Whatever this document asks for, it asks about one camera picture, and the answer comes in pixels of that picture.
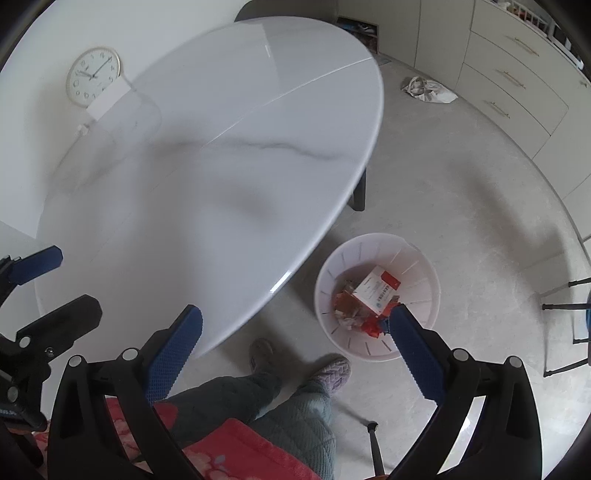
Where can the person's slipper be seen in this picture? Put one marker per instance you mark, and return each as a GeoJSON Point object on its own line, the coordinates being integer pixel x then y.
{"type": "Point", "coordinates": [262, 353]}
{"type": "Point", "coordinates": [333, 374]}

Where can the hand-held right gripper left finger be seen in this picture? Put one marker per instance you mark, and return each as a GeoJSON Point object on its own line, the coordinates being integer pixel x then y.
{"type": "Point", "coordinates": [173, 355]}

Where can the red and white box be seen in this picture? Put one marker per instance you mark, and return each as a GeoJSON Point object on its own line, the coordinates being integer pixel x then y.
{"type": "Point", "coordinates": [376, 288]}

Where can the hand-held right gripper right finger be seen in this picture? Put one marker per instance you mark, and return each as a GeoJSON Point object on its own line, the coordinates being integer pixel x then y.
{"type": "Point", "coordinates": [415, 350]}

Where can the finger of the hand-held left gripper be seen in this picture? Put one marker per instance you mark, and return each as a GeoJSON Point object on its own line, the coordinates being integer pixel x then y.
{"type": "Point", "coordinates": [39, 263]}
{"type": "Point", "coordinates": [64, 323]}

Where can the round wall clock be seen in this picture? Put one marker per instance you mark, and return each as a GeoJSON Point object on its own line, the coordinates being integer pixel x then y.
{"type": "Point", "coordinates": [92, 76]}

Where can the brown orange wrapper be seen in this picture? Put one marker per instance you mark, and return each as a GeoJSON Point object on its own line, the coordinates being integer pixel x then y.
{"type": "Point", "coordinates": [345, 302]}

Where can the pink floral jacket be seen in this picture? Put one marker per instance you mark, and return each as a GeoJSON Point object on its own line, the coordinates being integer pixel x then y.
{"type": "Point", "coordinates": [240, 450]}

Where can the person's right slipper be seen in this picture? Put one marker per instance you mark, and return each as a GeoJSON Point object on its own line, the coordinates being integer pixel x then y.
{"type": "Point", "coordinates": [333, 374]}

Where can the dark chair leg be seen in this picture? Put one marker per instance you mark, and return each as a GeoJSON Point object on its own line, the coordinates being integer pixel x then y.
{"type": "Point", "coordinates": [375, 447]}

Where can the dark table leg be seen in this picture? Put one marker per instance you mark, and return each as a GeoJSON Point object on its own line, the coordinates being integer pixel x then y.
{"type": "Point", "coordinates": [359, 191]}

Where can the white wall socket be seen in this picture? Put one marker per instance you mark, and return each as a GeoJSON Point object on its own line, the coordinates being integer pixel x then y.
{"type": "Point", "coordinates": [82, 129]}

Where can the grey chair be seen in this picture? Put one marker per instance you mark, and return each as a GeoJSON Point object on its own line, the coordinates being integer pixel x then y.
{"type": "Point", "coordinates": [286, 9]}

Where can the white plastic waste bin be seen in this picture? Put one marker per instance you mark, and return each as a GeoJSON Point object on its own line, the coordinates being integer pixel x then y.
{"type": "Point", "coordinates": [415, 277]}

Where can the white cabinet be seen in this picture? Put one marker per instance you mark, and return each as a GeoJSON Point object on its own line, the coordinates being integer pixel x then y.
{"type": "Point", "coordinates": [498, 55]}

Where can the person's leg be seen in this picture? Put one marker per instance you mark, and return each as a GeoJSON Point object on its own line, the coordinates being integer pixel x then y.
{"type": "Point", "coordinates": [300, 429]}
{"type": "Point", "coordinates": [231, 397]}

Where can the person's left leg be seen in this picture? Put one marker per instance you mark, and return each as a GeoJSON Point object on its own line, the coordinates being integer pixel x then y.
{"type": "Point", "coordinates": [231, 397]}

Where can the red wrapper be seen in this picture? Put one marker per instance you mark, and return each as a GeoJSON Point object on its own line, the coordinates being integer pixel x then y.
{"type": "Point", "coordinates": [371, 328]}

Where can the person's left slipper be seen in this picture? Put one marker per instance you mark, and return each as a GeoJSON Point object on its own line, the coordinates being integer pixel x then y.
{"type": "Point", "coordinates": [262, 353]}

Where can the open shelf niche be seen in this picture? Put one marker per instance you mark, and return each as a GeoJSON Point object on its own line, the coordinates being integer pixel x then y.
{"type": "Point", "coordinates": [360, 32]}

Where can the person's right leg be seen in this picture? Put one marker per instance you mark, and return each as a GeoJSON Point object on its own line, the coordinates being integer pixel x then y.
{"type": "Point", "coordinates": [300, 429]}

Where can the beige canvas bag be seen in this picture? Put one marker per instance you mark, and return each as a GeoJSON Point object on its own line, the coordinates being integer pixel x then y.
{"type": "Point", "coordinates": [429, 91]}

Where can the black metal chair legs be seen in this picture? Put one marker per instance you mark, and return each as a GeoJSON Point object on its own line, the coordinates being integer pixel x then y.
{"type": "Point", "coordinates": [568, 307]}

